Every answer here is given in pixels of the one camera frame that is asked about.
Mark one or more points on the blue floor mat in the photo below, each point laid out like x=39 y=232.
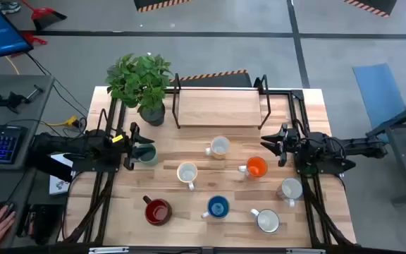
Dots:
x=379 y=91

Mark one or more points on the red and black dustpan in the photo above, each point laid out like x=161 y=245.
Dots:
x=46 y=17

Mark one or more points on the beige mug white interior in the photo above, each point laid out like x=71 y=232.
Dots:
x=220 y=145

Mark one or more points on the person's shoe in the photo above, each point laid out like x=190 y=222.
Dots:
x=10 y=6

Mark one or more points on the black computer case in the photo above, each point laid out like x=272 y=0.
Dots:
x=42 y=222

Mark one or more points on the green potted plant dark pot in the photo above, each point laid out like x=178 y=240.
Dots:
x=136 y=81

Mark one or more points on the black platform hazard stripe edge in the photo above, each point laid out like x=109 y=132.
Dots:
x=217 y=80
x=372 y=5
x=160 y=4

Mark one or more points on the blue and white striped mug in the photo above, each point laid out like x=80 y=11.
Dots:
x=219 y=207

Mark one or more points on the white mug red lattice pattern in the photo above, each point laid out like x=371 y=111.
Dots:
x=292 y=188

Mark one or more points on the black aluminium table frame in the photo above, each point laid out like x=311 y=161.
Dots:
x=298 y=94

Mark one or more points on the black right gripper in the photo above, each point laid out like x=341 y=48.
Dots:
x=290 y=143

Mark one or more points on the dark grey mug red interior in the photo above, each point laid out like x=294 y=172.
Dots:
x=158 y=212

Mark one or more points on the wooden shelf black metal frame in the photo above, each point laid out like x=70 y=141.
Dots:
x=220 y=107

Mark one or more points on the red plastic base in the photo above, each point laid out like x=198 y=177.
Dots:
x=34 y=39

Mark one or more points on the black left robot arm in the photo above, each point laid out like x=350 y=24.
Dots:
x=65 y=144

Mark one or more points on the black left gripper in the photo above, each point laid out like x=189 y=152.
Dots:
x=132 y=130

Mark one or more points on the white mug blue leaf pattern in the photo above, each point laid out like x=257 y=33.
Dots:
x=268 y=221

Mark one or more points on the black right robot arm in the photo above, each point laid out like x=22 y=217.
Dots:
x=347 y=144

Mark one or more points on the black computer mouse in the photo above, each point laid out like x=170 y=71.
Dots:
x=8 y=205

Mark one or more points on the sage green mug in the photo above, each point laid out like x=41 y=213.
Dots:
x=152 y=161

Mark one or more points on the white mug orange fern pattern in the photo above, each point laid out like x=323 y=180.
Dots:
x=187 y=173

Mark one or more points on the yellow tag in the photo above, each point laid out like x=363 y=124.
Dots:
x=117 y=138

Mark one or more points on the black clamp mount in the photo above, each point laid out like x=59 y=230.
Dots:
x=11 y=100

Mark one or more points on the grey desk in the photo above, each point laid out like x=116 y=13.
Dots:
x=12 y=118

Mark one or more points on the yellow power plug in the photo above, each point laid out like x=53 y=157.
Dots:
x=70 y=121

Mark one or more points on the white printed box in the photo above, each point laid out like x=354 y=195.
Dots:
x=60 y=184

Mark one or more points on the silver metal bracket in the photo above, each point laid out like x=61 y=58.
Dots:
x=108 y=250

